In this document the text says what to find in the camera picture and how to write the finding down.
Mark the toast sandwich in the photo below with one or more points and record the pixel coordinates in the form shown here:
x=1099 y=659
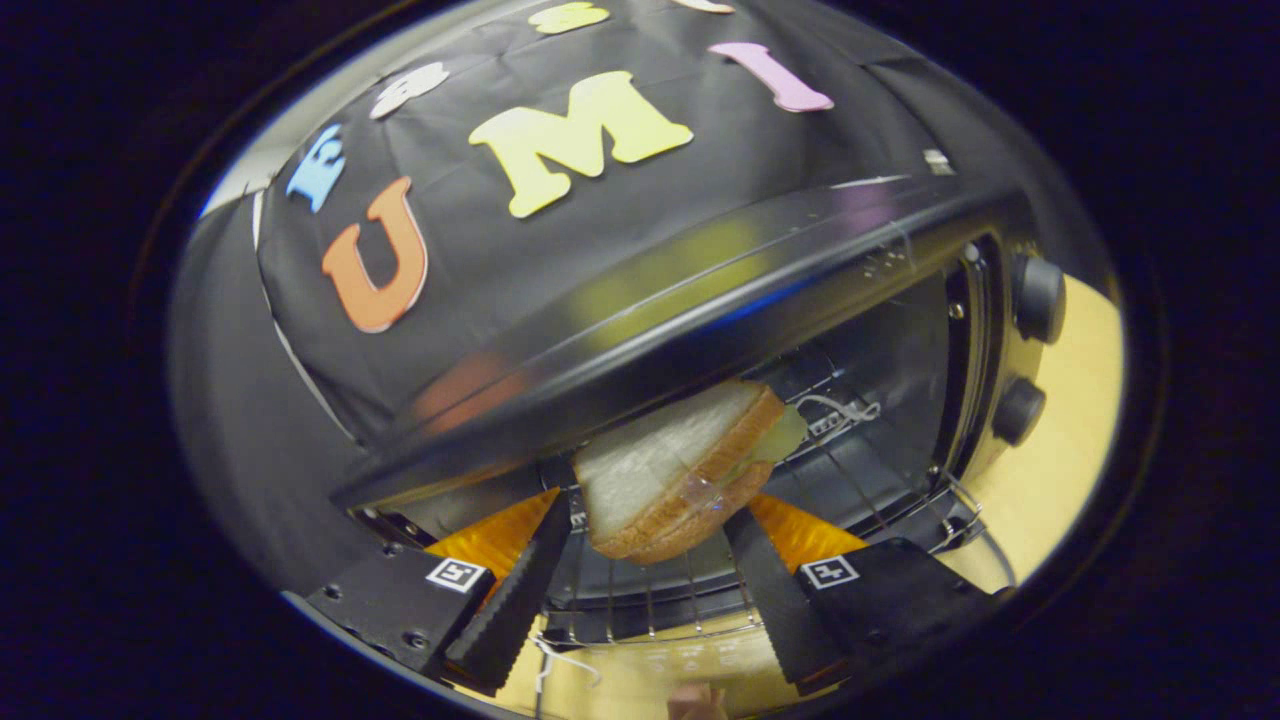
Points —
x=650 y=470

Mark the black toaster oven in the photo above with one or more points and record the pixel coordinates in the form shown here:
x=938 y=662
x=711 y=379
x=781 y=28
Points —
x=700 y=290

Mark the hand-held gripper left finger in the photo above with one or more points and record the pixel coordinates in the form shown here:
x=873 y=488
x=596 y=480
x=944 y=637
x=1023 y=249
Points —
x=515 y=600

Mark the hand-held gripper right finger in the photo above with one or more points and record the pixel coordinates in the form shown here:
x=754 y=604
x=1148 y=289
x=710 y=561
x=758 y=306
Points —
x=780 y=610

